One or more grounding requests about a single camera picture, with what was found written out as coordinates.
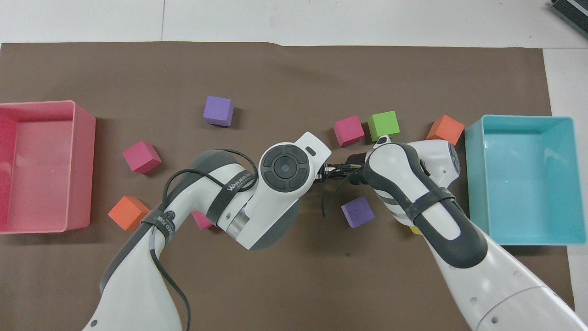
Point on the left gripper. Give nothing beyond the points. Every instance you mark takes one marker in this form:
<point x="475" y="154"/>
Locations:
<point x="325" y="172"/>

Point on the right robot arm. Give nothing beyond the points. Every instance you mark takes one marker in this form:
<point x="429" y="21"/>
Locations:
<point x="464" y="257"/>

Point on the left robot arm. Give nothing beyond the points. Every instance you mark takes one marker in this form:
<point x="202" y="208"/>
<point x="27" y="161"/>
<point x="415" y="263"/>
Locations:
<point x="138" y="285"/>

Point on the magenta foam block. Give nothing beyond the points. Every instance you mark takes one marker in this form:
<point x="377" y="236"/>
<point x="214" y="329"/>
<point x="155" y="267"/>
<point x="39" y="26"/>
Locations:
<point x="202" y="222"/>
<point x="348" y="130"/>
<point x="141" y="157"/>

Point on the purple foam block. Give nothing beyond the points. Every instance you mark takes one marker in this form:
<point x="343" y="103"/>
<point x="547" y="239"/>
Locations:
<point x="357" y="212"/>
<point x="218" y="110"/>

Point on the green foam block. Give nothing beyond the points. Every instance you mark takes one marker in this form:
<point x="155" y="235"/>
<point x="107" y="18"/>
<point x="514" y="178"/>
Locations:
<point x="383" y="125"/>

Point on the yellow foam block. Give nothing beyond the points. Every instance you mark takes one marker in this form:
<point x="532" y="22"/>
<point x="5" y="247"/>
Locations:
<point x="415" y="231"/>

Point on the orange foam block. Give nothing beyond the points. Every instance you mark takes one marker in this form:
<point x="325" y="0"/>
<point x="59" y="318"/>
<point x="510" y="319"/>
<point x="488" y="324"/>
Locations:
<point x="444" y="129"/>
<point x="127" y="213"/>

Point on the light blue plastic bin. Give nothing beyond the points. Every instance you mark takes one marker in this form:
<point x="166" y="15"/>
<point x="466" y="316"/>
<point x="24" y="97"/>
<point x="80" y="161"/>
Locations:
<point x="528" y="184"/>

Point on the pink plastic bin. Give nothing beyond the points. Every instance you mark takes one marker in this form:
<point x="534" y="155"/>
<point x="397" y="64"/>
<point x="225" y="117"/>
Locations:
<point x="46" y="174"/>

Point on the dark grey ribbed object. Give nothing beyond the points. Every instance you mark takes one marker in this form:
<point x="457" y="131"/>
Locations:
<point x="573" y="10"/>

